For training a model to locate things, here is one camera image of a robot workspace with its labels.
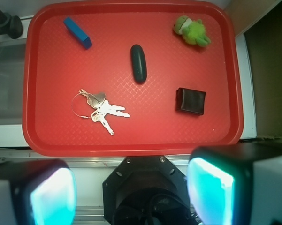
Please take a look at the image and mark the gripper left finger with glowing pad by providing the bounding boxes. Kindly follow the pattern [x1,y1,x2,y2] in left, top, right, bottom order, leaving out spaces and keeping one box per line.
[0,159,77,225]

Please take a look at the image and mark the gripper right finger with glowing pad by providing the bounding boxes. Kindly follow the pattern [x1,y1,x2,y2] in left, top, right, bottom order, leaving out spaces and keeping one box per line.
[187,142,282,225]

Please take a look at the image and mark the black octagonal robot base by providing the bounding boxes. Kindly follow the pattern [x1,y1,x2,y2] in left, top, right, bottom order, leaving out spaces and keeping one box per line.
[102,156,198,225]

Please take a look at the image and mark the dark brown leather wallet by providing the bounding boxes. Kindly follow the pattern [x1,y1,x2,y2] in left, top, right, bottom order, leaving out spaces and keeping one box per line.
[175,87,206,116]

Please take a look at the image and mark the red plastic tray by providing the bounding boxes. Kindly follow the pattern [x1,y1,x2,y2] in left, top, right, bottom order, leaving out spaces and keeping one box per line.
[22,0,244,157]

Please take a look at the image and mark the steel sink basin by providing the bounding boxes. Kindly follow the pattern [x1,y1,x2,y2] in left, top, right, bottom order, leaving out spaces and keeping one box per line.
[0,39,26,125]

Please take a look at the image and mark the green plush frog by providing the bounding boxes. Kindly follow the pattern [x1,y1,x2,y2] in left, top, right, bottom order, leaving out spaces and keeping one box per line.
[173,15,211,47]

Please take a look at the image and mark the dark green oval case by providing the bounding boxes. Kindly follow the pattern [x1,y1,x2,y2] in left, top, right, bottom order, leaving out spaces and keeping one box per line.
[130,45,147,84]

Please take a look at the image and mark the blue rectangular block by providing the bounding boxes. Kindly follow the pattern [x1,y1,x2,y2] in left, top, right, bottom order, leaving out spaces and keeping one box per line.
[63,17,92,49]

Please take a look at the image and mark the silver keys on ring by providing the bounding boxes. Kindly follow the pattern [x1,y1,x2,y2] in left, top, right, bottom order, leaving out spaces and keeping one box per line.
[71,89,130,136]

